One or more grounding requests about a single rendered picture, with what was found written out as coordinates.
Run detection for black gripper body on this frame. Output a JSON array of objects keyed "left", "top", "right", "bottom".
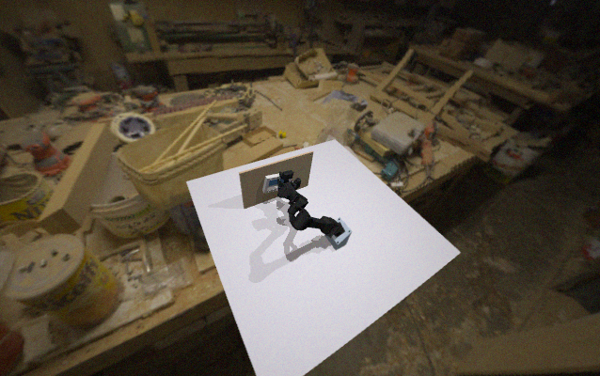
[{"left": 282, "top": 170, "right": 296, "bottom": 189}]

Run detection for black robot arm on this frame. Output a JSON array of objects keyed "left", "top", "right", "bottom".
[{"left": 278, "top": 178, "right": 345, "bottom": 238}]

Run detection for brown flat board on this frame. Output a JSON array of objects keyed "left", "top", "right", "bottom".
[{"left": 239, "top": 151, "right": 313, "bottom": 209}]

